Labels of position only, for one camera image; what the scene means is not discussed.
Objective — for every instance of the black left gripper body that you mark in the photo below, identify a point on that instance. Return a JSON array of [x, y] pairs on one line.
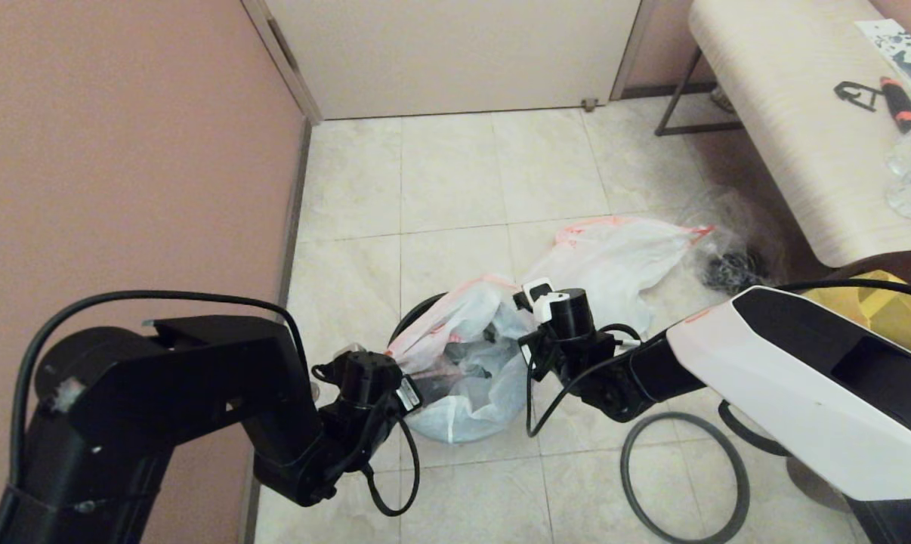
[[365, 431]]

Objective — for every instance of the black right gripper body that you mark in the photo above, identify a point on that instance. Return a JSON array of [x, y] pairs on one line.
[[576, 359]]

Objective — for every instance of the used white red-print trash bag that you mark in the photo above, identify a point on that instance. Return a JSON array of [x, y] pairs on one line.
[[614, 264]]

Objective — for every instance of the fresh white red-print trash bag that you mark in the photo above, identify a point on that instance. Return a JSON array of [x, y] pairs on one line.
[[470, 310]]

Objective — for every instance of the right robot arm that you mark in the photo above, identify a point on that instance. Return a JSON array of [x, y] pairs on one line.
[[788, 378]]

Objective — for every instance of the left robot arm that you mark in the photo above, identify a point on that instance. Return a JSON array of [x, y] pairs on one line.
[[168, 393]]

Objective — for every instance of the black trash bin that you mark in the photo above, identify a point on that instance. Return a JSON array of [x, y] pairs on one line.
[[410, 313]]

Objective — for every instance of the clear bag of dark parts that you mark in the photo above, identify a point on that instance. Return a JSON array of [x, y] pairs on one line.
[[731, 268]]

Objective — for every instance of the yellow fabric tote bag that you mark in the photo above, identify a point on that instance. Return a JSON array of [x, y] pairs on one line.
[[894, 317]]

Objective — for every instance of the metal door stopper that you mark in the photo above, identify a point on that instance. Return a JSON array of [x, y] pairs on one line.
[[590, 106]]

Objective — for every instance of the small grey floor object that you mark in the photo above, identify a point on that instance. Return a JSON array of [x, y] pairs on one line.
[[721, 100]]

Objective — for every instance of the light wood-grain table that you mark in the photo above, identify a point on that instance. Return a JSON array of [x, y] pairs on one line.
[[788, 113]]

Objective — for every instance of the white door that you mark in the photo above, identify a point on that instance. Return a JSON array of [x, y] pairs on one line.
[[455, 53]]

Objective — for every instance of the black hook clip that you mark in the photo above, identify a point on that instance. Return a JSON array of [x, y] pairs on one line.
[[850, 91]]

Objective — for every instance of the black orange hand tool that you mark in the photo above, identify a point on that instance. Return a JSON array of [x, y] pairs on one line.
[[900, 106]]

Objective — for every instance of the printed black white paper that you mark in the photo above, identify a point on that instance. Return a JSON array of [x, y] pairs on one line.
[[897, 49]]

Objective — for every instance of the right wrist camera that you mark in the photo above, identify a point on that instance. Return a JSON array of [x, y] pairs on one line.
[[569, 313]]

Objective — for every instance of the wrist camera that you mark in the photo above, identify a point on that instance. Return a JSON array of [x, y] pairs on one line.
[[361, 374], [569, 313]]

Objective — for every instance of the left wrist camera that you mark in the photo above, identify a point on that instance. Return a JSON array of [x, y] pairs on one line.
[[361, 374]]

